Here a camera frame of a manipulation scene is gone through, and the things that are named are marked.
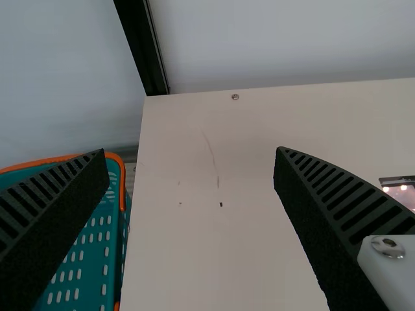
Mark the black post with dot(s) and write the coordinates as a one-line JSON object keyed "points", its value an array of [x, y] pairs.
{"points": [[142, 48]]}

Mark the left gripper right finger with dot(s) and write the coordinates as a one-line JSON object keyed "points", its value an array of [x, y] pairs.
{"points": [[327, 210]]}

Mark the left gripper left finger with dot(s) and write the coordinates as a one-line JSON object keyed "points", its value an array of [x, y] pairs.
{"points": [[48, 214]]}

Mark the teal shopping basket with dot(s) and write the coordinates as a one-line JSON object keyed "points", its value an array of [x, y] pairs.
{"points": [[94, 246]]}

